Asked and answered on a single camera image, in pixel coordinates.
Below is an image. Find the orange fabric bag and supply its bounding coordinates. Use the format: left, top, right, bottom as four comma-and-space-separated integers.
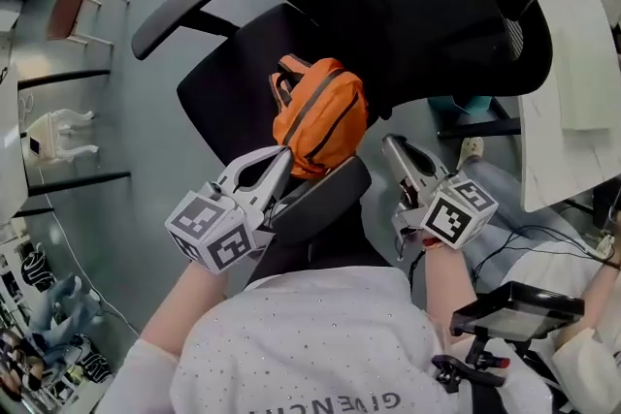
269, 53, 369, 180

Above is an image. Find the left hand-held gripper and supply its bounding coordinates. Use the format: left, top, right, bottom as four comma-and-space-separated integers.
164, 144, 294, 276

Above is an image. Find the black clamp mount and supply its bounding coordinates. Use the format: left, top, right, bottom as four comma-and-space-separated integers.
431, 329, 510, 394

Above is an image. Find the black chest monitor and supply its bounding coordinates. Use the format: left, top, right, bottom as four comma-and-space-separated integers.
448, 280, 586, 340

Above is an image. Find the red-brown chair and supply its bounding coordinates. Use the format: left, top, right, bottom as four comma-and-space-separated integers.
33, 0, 132, 50

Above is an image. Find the white floor cable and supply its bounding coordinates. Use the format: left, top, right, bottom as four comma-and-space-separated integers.
36, 167, 143, 338

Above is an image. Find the person's left forearm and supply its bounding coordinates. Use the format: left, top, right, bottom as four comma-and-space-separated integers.
140, 256, 232, 358

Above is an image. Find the white table with black legs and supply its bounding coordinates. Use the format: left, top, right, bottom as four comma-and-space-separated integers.
0, 31, 132, 224

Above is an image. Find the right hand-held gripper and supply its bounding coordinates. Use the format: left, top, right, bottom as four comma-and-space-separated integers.
381, 134, 500, 251

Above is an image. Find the black cable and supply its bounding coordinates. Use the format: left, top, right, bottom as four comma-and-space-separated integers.
473, 222, 607, 282

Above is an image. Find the white ornate stool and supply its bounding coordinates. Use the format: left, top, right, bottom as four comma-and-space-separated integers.
21, 109, 101, 166

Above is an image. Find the teal waste bin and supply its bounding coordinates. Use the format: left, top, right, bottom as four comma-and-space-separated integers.
426, 95, 496, 115

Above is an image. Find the person's right forearm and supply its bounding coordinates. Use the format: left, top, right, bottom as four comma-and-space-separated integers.
423, 244, 479, 348

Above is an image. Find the person's right shoe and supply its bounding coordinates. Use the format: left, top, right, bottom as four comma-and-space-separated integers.
458, 136, 486, 161

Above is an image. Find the black and white patterned cloth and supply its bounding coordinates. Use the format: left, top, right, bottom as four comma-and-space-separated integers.
18, 246, 57, 292
80, 351, 113, 384

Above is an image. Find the black mesh office chair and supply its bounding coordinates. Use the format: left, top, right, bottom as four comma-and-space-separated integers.
130, 0, 581, 292

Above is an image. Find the white marble-look table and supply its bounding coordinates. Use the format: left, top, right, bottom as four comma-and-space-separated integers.
436, 0, 621, 214

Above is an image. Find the person's right leg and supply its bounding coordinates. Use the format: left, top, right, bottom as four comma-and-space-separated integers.
455, 157, 578, 258

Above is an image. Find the person's white shirt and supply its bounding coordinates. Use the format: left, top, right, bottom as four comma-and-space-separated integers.
94, 266, 559, 414

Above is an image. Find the pile of blue jeans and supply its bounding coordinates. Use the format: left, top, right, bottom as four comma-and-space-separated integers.
28, 273, 103, 355

